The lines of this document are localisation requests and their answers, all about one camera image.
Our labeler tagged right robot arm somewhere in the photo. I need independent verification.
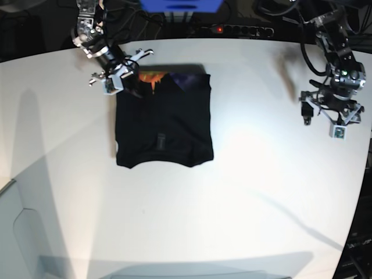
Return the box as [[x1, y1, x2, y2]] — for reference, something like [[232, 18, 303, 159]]
[[71, 1, 154, 95]]

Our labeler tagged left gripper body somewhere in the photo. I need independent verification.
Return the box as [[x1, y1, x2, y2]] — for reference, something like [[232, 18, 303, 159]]
[[299, 89, 364, 126]]

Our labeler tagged black T-shirt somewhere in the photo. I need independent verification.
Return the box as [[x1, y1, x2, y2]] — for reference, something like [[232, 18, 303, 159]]
[[115, 71, 214, 169]]

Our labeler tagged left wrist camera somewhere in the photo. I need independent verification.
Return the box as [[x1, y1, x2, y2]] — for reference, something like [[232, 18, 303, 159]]
[[330, 124, 347, 140]]

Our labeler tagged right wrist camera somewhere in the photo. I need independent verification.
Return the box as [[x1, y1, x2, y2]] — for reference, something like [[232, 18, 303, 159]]
[[103, 75, 123, 96]]

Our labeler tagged blue plastic box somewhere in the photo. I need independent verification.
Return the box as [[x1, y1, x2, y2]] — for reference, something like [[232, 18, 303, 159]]
[[140, 0, 224, 13]]

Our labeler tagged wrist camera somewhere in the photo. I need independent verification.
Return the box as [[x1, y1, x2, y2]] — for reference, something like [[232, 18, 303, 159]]
[[103, 75, 123, 96], [330, 124, 347, 140]]

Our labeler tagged black power strip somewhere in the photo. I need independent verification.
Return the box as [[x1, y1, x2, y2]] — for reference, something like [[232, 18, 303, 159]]
[[205, 24, 274, 38]]

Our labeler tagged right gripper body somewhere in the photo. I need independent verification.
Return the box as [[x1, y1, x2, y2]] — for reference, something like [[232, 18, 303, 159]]
[[88, 45, 154, 86]]

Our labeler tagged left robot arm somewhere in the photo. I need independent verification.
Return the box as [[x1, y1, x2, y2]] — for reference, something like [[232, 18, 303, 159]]
[[296, 1, 366, 126]]

